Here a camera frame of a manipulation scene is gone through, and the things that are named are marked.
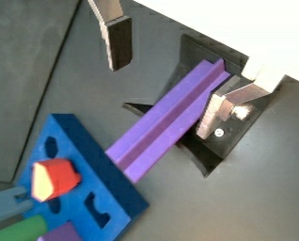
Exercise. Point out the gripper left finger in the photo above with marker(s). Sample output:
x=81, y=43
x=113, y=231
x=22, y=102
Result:
x=117, y=31

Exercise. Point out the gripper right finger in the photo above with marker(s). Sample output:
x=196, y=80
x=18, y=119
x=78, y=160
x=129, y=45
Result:
x=232, y=96

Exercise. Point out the purple star-profile bar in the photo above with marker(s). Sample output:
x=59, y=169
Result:
x=146, y=142

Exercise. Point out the red pentagon peg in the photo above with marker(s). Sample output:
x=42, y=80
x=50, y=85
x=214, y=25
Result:
x=54, y=178

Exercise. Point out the blue shape sorter base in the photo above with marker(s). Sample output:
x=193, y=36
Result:
x=105, y=204

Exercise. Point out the light blue double-round peg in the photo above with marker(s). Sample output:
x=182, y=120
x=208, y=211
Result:
x=15, y=202

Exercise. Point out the small purple square peg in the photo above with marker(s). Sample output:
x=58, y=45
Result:
x=63, y=233

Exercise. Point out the green cylinder peg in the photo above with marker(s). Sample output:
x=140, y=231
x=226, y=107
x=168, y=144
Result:
x=25, y=230

